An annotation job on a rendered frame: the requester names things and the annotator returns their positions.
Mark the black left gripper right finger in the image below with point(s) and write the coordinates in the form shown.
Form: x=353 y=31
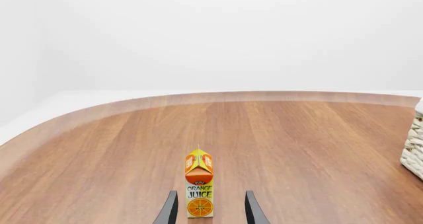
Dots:
x=252 y=211

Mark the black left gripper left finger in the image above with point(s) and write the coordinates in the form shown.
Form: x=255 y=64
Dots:
x=169 y=210

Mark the white woven basket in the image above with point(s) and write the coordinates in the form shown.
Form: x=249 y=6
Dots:
x=414 y=147

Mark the orange juice carton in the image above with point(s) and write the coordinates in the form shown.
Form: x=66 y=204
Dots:
x=199 y=184

